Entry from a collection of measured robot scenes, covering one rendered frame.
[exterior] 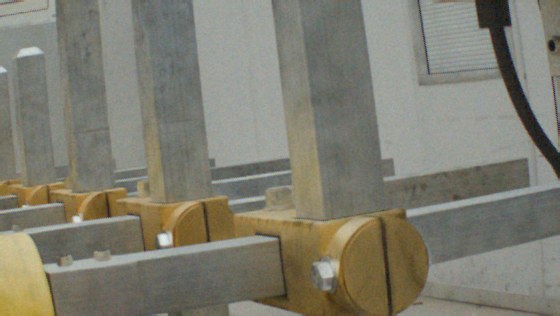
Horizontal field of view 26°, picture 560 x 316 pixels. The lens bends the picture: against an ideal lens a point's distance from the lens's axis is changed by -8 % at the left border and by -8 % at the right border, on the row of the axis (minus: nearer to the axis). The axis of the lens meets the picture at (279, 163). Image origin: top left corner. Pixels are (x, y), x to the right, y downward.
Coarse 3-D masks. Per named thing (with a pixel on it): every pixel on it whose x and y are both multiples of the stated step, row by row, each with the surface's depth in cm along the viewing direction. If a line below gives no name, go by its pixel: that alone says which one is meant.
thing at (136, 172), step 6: (210, 162) 172; (132, 168) 168; (138, 168) 168; (144, 168) 168; (120, 174) 167; (126, 174) 167; (132, 174) 167; (138, 174) 168; (144, 174) 168; (60, 180) 163; (66, 186) 164
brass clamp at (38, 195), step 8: (16, 184) 142; (48, 184) 133; (56, 184) 133; (8, 192) 141; (16, 192) 136; (24, 192) 132; (32, 192) 131; (40, 192) 130; (48, 192) 131; (24, 200) 132; (32, 200) 130; (40, 200) 130; (48, 200) 131
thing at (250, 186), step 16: (384, 160) 126; (256, 176) 121; (272, 176) 121; (288, 176) 122; (384, 176) 126; (224, 192) 119; (240, 192) 120; (256, 192) 120; (32, 208) 112; (48, 208) 112; (0, 224) 110; (32, 224) 112; (48, 224) 112
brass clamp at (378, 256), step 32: (256, 224) 70; (288, 224) 66; (320, 224) 62; (352, 224) 62; (384, 224) 62; (288, 256) 66; (320, 256) 63; (352, 256) 61; (384, 256) 62; (416, 256) 62; (288, 288) 67; (320, 288) 61; (352, 288) 61; (384, 288) 62; (416, 288) 62
